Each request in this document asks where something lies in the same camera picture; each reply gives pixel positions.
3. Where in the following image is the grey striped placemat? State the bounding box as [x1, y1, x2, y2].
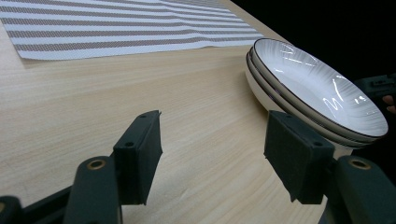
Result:
[0, 0, 265, 61]

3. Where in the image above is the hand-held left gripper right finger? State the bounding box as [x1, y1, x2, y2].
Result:
[263, 110, 335, 205]

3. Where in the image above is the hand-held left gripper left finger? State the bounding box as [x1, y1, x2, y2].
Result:
[112, 109, 163, 206]

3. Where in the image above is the white plate with dark rim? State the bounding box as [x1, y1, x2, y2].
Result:
[251, 37, 389, 139]
[247, 49, 380, 145]
[245, 60, 372, 160]

